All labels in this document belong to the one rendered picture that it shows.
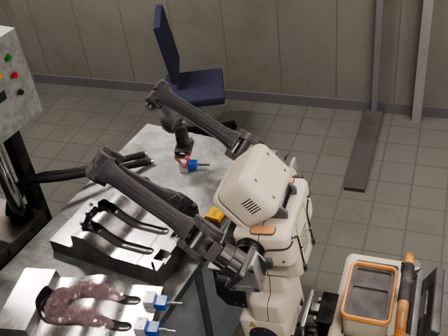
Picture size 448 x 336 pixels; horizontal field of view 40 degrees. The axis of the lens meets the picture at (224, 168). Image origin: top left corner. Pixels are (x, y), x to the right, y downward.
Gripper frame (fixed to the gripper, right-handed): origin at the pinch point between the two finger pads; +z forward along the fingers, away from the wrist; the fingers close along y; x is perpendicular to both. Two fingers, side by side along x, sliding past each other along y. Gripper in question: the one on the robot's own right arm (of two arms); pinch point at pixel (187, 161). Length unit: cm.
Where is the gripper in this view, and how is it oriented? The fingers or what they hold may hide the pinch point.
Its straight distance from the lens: 267.7
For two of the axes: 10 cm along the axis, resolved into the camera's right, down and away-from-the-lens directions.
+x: 9.8, 0.0, -1.8
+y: -1.4, 6.3, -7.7
